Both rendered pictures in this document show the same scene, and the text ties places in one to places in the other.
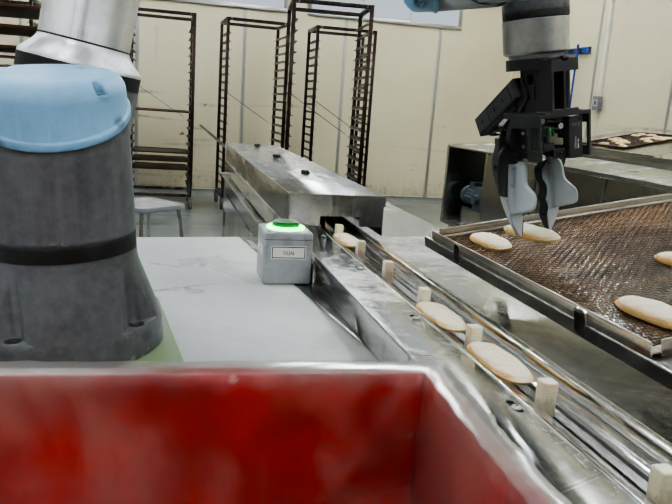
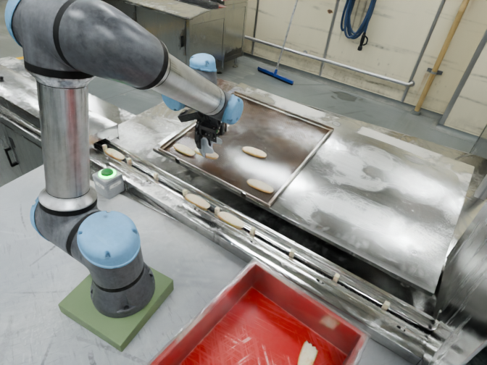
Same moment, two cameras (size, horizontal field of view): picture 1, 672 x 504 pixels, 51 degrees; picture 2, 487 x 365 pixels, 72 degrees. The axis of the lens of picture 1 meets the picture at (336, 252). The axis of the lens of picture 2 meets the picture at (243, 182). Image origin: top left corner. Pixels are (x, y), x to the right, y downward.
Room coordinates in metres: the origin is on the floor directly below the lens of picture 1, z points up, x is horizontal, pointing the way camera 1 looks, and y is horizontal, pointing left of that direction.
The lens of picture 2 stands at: (0.05, 0.38, 1.62)
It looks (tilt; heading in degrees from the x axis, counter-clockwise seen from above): 38 degrees down; 315
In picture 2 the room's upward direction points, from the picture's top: 7 degrees clockwise
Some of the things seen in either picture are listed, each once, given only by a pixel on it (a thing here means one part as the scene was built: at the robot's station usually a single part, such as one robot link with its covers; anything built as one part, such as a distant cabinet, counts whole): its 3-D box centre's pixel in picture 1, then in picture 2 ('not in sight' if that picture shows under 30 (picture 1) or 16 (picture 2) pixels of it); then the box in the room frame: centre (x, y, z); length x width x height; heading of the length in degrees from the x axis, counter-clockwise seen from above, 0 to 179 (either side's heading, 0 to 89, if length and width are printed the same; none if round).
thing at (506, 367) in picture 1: (498, 359); (230, 219); (0.62, -0.16, 0.86); 0.10 x 0.04 x 0.01; 15
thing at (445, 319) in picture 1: (440, 313); (197, 200); (0.75, -0.12, 0.86); 0.10 x 0.04 x 0.01; 16
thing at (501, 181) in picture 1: (512, 160); (200, 136); (0.86, -0.21, 1.02); 0.05 x 0.02 x 0.09; 111
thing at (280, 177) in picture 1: (280, 172); (11, 90); (1.84, 0.16, 0.89); 1.25 x 0.18 x 0.09; 15
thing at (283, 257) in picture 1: (285, 264); (110, 185); (1.00, 0.07, 0.84); 0.08 x 0.08 x 0.11; 15
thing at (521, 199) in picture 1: (522, 200); (206, 148); (0.84, -0.22, 0.98); 0.06 x 0.03 x 0.09; 21
